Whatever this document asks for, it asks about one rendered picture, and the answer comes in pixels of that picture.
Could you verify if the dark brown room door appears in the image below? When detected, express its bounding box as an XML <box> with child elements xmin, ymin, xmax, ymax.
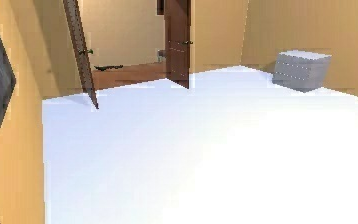
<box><xmin>163</xmin><ymin>0</ymin><xmax>192</xmax><ymax>90</ymax></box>

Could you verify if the brown wooden room door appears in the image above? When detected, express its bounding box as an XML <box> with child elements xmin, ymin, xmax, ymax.
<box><xmin>62</xmin><ymin>0</ymin><xmax>100</xmax><ymax>110</ymax></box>

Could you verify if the grey chest of drawers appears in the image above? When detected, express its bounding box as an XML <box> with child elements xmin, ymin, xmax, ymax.
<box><xmin>272</xmin><ymin>49</ymin><xmax>333</xmax><ymax>93</ymax></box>

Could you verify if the flat dark green object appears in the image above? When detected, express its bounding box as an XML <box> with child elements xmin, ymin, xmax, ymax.
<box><xmin>94</xmin><ymin>64</ymin><xmax>125</xmax><ymax>72</ymax></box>

